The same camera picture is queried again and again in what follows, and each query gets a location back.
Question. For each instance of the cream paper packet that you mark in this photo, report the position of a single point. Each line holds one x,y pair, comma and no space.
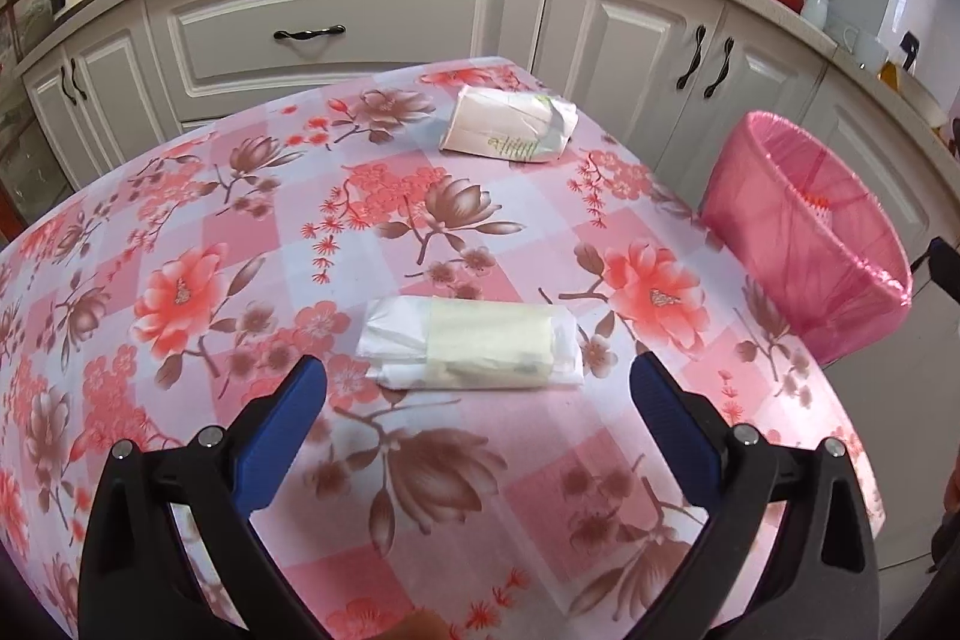
487,119

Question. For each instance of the white packet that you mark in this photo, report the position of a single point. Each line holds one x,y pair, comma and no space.
480,340

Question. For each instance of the pink trash bin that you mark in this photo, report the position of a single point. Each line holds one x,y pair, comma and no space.
780,250

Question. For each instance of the white mug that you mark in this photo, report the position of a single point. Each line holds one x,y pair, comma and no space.
868,49

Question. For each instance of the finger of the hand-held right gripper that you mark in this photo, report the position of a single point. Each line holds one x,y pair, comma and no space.
946,265

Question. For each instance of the small orange object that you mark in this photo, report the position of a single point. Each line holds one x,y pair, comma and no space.
889,76

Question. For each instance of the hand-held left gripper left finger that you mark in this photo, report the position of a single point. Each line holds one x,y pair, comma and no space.
277,437

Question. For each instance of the black utensil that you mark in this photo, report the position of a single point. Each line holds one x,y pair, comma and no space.
909,51

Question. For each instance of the person's left hand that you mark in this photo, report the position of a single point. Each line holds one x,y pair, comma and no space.
420,626

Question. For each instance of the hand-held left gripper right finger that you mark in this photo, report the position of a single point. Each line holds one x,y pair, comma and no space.
675,434

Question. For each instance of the white jar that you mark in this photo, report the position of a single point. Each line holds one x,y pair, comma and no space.
814,10

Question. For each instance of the pink floral tablecloth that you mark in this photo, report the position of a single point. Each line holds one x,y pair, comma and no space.
450,497

